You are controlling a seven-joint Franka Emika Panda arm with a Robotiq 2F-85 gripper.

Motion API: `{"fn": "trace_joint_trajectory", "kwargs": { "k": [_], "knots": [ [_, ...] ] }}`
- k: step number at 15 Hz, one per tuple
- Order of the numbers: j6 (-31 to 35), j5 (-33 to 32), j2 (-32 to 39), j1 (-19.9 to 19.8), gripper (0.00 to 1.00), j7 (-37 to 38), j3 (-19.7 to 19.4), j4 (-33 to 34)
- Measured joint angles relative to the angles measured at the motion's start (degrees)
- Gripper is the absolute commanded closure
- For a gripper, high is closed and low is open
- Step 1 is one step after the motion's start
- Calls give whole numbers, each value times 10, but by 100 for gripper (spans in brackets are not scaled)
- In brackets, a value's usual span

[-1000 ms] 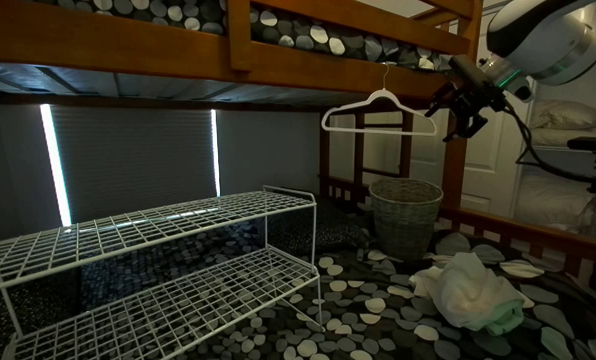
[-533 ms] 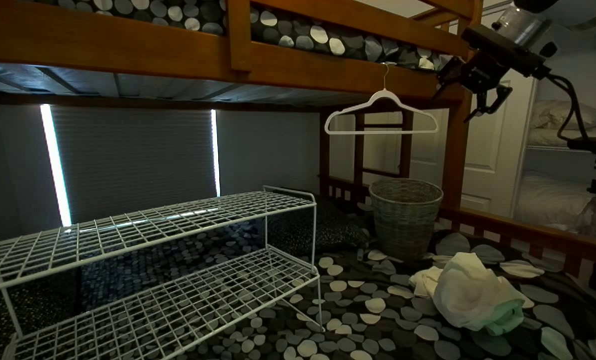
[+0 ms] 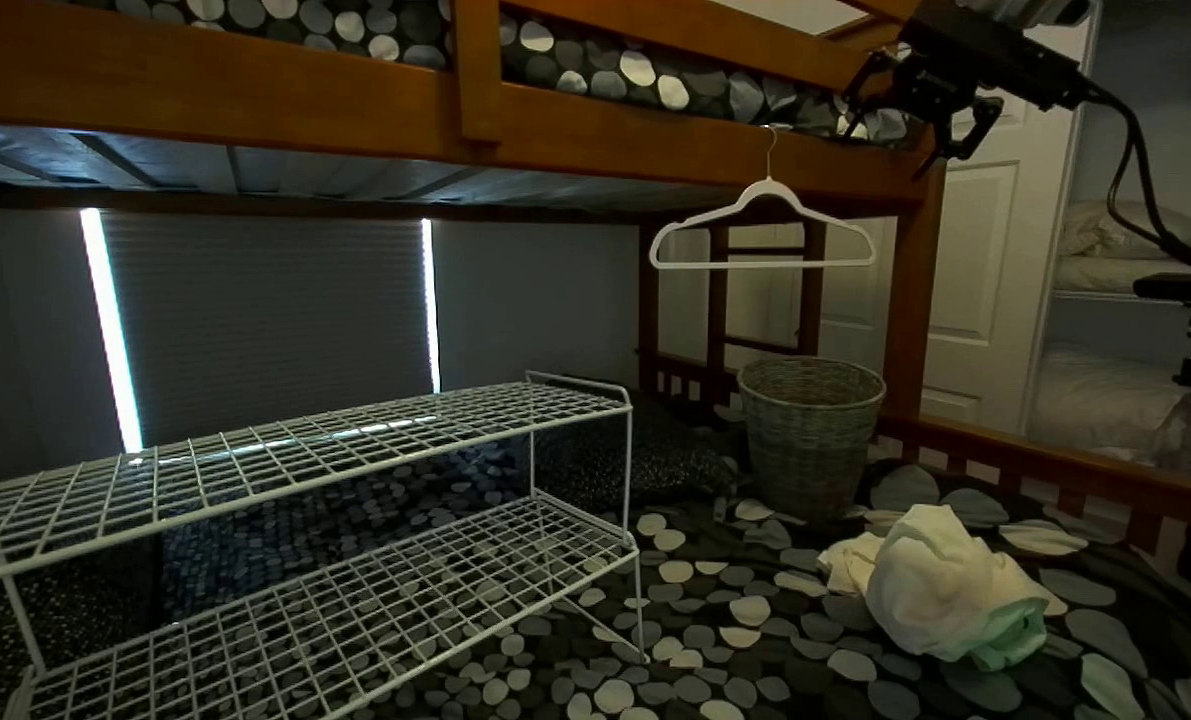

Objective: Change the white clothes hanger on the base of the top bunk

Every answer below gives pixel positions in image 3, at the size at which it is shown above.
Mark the wooden bunk bed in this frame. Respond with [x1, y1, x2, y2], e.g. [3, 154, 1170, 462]
[0, 0, 1191, 607]

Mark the dark speckled pillow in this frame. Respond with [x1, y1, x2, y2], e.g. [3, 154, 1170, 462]
[530, 395, 741, 511]

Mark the folded white bedding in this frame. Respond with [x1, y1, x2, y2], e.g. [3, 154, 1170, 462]
[1027, 343, 1191, 467]
[1055, 198, 1191, 295]

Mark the dotted dark mattress cover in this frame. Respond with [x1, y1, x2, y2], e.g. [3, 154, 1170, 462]
[65, 0, 911, 146]

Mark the woven wicker basket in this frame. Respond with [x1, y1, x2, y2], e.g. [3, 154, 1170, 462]
[736, 356, 888, 525]

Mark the dotted dark bedspread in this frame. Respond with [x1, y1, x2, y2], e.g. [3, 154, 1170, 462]
[0, 430, 1191, 720]

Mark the crumpled white cloth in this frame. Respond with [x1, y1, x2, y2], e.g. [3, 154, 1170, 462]
[817, 503, 1068, 673]

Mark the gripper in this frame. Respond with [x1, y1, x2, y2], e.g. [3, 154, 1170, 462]
[841, 0, 1096, 183]

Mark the white clothes hanger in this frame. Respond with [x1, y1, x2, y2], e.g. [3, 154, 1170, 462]
[648, 124, 878, 271]

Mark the window with grey blind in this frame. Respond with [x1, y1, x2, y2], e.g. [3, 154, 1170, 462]
[78, 208, 443, 456]

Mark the white wire shelf rack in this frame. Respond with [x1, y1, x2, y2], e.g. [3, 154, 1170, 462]
[0, 371, 648, 720]

